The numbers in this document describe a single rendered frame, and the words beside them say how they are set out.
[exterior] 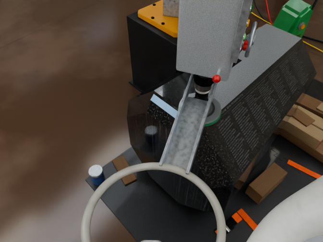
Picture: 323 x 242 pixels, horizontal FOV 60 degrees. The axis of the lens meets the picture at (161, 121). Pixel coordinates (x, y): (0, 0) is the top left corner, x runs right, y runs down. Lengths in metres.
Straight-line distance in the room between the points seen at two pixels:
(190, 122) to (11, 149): 1.80
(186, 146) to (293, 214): 0.75
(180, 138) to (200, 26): 0.46
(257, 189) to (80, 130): 1.54
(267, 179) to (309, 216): 1.70
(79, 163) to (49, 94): 0.92
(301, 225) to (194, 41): 0.77
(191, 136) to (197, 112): 0.12
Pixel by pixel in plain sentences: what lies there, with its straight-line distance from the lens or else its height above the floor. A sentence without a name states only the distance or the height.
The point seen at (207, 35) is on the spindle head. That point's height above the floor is 1.36.
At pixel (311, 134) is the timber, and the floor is 0.20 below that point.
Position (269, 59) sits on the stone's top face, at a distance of 1.88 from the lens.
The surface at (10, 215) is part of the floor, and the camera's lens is 2.33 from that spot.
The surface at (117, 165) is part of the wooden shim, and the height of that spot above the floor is 0.03.
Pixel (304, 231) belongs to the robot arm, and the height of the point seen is 1.49.
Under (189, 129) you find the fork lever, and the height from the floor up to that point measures 0.99.
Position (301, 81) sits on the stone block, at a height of 0.71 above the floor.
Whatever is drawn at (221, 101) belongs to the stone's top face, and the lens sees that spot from 1.51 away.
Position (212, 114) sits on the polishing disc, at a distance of 1.40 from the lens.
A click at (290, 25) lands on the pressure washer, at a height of 0.41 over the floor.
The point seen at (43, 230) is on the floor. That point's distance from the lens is 2.19.
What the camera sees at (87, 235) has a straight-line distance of 1.00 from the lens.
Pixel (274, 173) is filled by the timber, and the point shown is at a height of 0.14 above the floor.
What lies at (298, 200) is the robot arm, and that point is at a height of 1.51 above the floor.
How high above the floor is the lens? 1.91
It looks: 49 degrees down
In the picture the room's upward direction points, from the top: straight up
